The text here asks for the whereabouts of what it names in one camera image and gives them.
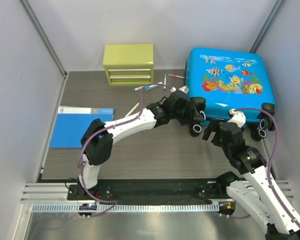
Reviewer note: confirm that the blue white box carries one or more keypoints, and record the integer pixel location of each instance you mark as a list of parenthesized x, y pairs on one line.
[(72, 122)]

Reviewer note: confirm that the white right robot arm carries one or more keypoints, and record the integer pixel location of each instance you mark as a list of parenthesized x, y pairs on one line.
[(268, 206)]

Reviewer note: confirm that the aluminium corner post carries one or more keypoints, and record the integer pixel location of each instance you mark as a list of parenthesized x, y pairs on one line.
[(273, 14), (43, 36)]

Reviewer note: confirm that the marker pen red cap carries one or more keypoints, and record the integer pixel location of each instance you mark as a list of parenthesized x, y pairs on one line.
[(176, 76)]

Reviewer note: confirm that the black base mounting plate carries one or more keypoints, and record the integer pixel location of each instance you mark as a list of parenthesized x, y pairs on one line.
[(184, 191)]

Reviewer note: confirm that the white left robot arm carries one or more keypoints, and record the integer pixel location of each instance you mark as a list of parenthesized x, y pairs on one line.
[(100, 137)]

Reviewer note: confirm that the blue suitcase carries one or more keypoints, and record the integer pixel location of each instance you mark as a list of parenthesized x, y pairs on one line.
[(230, 80)]

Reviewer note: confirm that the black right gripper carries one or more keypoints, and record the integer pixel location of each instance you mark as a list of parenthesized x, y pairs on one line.
[(212, 126)]

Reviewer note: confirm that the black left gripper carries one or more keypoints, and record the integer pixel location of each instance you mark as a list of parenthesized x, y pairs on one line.
[(193, 114)]

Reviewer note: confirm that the aluminium right corner post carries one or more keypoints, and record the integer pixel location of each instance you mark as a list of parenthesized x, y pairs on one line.
[(273, 14)]

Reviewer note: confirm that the yellow-green drawer organizer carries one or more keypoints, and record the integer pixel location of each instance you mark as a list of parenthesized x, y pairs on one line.
[(129, 64)]

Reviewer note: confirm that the marker pen green cap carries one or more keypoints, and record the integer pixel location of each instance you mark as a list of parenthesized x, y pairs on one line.
[(136, 89)]

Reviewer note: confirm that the marker pen blue cap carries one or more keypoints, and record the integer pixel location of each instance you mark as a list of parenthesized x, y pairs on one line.
[(153, 86)]

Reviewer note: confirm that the slotted cable duct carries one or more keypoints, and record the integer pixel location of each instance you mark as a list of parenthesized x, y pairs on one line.
[(77, 207)]

